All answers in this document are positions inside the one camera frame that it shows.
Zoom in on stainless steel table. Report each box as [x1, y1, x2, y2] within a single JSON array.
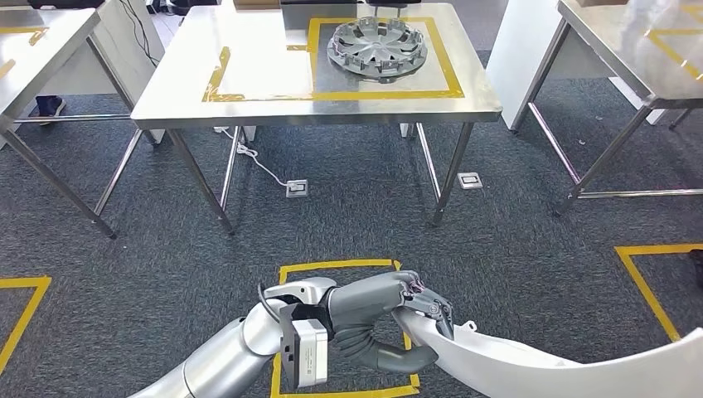
[[511, 0, 703, 219], [0, 6, 119, 240]]

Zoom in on grey wheel hubcap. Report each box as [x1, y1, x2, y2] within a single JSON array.
[[327, 16, 429, 85]]

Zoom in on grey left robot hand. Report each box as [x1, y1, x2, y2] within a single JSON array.
[[327, 269, 456, 375]]

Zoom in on small yellow tape square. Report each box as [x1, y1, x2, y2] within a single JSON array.
[[201, 45, 318, 104]]

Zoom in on yellow tape outline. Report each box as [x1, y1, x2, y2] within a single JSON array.
[[644, 4, 703, 83], [0, 26, 50, 79]]

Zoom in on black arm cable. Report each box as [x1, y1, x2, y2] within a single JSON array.
[[256, 282, 288, 326]]

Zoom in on large yellow tape square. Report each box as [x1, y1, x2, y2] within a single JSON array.
[[305, 16, 466, 102]]

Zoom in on person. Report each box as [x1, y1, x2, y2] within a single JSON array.
[[35, 94, 68, 127]]

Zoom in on black cables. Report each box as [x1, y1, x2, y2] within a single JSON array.
[[117, 0, 161, 68]]

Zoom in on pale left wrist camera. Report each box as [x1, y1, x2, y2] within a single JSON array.
[[279, 317, 331, 390]]

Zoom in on white curved plastic part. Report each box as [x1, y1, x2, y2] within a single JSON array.
[[391, 307, 703, 398]]

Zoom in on white panel table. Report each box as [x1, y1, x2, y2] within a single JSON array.
[[485, 0, 669, 133], [41, 0, 167, 145]]

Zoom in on white floor cable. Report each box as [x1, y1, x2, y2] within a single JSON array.
[[212, 124, 290, 188]]

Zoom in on stainless steel workbench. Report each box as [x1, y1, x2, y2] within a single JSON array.
[[130, 2, 503, 236]]

